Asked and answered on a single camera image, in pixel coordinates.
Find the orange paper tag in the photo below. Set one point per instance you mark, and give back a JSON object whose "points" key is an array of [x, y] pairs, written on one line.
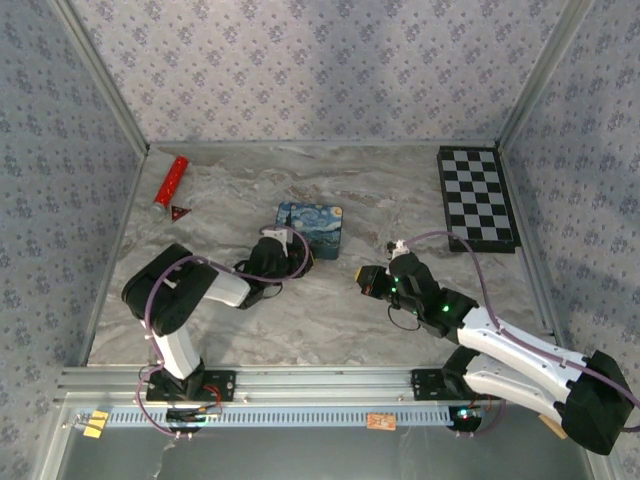
{"points": [[381, 421]]}

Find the aluminium corner post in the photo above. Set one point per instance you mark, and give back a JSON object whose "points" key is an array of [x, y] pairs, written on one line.
{"points": [[542, 75], [105, 75]]}

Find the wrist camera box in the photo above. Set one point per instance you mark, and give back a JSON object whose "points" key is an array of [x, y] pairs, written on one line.
{"points": [[398, 247], [277, 235]]}

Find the aluminium front mounting rail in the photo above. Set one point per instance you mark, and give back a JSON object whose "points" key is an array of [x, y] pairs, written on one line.
{"points": [[320, 382]]}

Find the yellow paper tag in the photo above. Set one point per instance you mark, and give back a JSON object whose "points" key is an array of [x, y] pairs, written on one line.
{"points": [[101, 416], [91, 432]]}

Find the aluminium side frame rail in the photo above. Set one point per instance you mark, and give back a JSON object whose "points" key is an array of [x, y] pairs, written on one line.
{"points": [[114, 250], [531, 260]]}

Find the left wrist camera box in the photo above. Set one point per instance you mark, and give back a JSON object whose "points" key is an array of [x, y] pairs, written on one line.
{"points": [[277, 235]]}

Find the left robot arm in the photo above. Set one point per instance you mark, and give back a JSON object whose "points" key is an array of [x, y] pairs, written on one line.
{"points": [[170, 290]]}

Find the starry night print box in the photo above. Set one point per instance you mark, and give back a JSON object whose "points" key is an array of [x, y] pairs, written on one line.
{"points": [[315, 227]]}

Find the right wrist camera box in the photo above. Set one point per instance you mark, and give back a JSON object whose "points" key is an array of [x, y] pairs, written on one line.
{"points": [[398, 247]]}

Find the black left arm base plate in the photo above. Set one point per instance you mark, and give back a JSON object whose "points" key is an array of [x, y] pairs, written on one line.
{"points": [[220, 385]]}

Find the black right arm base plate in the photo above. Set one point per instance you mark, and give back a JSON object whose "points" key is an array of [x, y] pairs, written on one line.
{"points": [[425, 384]]}

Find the red cylindrical tube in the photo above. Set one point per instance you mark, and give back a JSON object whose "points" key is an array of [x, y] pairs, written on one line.
{"points": [[172, 182]]}

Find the black and white chessboard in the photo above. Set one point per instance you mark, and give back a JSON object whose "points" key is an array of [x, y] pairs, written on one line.
{"points": [[477, 200]]}

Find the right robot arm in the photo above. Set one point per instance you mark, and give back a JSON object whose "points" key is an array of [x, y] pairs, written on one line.
{"points": [[520, 345]]}

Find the red triangular card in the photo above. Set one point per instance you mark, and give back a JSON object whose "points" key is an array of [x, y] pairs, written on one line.
{"points": [[179, 212]]}

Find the small wooden block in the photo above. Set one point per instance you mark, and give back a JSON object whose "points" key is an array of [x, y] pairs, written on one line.
{"points": [[552, 427]]}

